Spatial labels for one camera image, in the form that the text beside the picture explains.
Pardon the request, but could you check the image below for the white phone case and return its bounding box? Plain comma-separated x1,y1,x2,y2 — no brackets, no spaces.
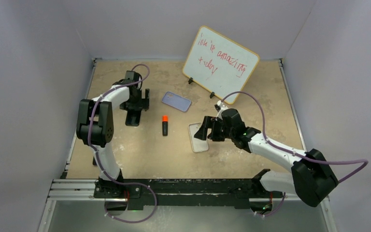
188,123,209,153

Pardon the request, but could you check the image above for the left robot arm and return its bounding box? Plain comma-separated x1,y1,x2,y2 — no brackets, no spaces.
76,71,150,198

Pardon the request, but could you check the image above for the black phone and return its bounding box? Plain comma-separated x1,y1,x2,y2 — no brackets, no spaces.
125,110,141,127

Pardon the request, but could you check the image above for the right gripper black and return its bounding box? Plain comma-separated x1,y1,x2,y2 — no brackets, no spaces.
194,116,235,142

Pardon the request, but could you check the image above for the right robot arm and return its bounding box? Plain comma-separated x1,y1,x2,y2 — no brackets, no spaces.
193,101,339,207

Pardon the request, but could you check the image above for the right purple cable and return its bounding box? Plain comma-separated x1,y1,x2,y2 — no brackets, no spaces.
220,91,369,218

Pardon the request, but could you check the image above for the purple phone case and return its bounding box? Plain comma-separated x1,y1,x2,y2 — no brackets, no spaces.
161,91,191,112

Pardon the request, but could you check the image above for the black orange marker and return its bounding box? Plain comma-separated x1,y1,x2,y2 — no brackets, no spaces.
162,115,168,136

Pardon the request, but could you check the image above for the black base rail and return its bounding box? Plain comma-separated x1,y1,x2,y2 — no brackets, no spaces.
93,177,283,211

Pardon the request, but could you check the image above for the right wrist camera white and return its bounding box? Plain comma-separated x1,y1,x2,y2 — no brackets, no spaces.
214,100,224,112

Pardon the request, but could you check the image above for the whiteboard with red writing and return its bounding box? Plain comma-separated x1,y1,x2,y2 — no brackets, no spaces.
182,26,260,104

